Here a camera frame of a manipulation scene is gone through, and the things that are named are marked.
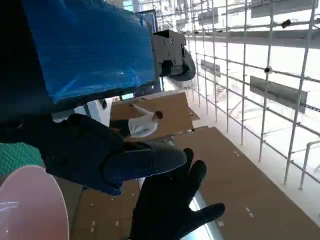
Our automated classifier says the grey hanging panel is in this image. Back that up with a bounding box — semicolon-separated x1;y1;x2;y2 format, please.
200;58;222;78
249;75;309;111

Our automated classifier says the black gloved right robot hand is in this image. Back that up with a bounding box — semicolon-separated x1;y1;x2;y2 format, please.
128;148;226;240

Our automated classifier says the green cutting mat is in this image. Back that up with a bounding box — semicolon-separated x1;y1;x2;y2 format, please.
0;141;45;176

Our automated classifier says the white pipe frame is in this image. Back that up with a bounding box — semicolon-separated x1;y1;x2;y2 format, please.
154;0;320;192

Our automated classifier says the pink bowl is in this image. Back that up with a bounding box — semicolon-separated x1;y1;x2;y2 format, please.
0;164;70;240

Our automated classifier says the person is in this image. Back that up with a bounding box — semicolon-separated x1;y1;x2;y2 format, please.
109;104;165;138

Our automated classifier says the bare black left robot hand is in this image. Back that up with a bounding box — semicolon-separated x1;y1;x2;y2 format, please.
0;0;196;196

